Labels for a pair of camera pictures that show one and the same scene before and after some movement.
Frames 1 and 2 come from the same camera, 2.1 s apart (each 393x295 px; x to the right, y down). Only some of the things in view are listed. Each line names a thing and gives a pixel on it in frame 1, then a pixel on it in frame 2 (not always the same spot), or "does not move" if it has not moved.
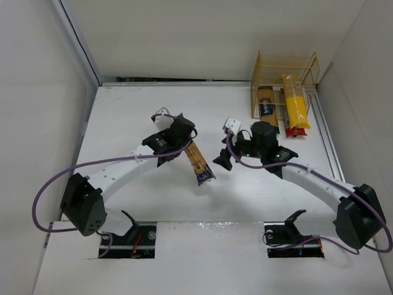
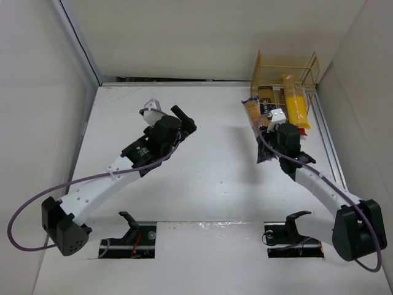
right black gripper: x=231 y=150 -> x=269 y=140
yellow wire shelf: x=267 y=93 does not move
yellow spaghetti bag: x=296 y=104 does not move
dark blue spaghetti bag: x=267 y=104 does not move
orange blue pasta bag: x=203 y=171 -> x=252 y=107
